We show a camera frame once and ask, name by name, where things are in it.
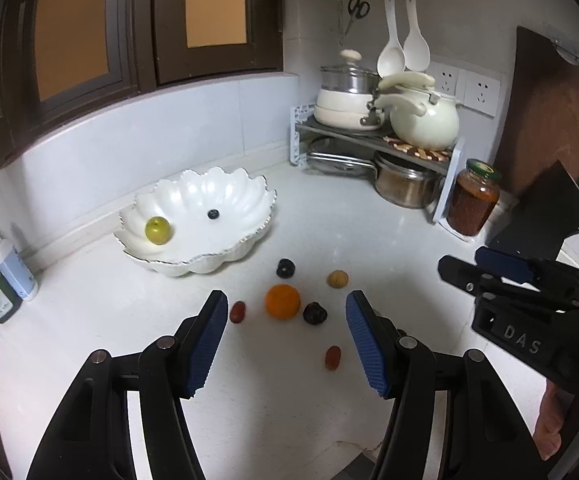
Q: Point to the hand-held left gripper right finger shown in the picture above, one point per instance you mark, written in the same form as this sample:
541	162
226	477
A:
368	350

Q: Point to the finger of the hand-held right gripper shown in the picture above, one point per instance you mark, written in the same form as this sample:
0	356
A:
507	265
462	275

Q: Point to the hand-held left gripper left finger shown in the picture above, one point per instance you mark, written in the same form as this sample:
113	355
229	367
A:
203	355

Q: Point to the red date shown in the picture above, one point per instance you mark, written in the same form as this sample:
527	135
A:
238	312
333	357

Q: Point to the dark blueberry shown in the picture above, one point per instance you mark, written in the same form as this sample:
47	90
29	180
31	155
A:
285	268
213	214
315	313

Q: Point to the yellow-green grape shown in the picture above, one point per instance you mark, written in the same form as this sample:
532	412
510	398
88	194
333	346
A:
338	279

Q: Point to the orange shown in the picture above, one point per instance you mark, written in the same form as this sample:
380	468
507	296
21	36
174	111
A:
282	302

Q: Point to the white scalloped bowl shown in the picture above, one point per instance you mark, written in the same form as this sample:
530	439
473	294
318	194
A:
234	200

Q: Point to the person's right hand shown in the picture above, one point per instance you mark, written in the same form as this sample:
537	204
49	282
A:
552	425

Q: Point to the black cleaver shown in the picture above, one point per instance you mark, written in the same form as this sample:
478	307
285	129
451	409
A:
539	220

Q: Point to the glass jar of red sauce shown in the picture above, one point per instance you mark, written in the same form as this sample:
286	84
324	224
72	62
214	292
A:
472	200

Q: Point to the steel cooking pot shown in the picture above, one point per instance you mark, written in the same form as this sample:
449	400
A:
407	186

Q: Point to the green apple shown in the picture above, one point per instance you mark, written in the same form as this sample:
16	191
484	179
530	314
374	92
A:
157	230

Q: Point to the woven trivet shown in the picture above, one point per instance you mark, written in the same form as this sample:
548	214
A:
414	150

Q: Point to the cream ceramic pot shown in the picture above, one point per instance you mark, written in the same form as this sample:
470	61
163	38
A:
427	122

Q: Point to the brown wooden cutting board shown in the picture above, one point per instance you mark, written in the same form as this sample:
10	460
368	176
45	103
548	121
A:
544	110

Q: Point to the steel pan lid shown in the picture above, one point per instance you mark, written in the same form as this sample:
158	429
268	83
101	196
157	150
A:
337	160

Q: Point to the cream frying pan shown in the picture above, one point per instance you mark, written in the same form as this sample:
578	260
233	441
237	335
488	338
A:
342	112

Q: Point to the white grey kitchen rack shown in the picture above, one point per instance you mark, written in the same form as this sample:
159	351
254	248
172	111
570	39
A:
319	127

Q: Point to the white pump bottle blue label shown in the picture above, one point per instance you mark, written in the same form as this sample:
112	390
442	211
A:
12	267

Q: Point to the white rice paddle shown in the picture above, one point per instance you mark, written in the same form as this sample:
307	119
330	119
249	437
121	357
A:
416	47

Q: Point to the white soup ladle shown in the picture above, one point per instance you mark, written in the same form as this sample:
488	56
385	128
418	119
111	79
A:
390	52

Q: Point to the black kitchen scissors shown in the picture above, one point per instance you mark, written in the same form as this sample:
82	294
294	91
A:
357	8

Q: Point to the dark wooden window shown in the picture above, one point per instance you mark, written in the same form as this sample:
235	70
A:
119	25

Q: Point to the white wall socket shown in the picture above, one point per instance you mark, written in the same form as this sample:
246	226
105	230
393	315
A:
444	80
480	92

